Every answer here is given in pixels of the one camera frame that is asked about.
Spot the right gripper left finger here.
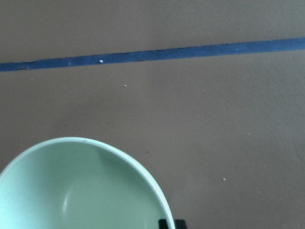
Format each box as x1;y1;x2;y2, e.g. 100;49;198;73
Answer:
158;219;168;229

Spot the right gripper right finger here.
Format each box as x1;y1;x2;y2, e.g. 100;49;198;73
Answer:
175;219;188;229

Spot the green bowl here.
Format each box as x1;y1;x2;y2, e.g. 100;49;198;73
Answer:
0;137;175;229

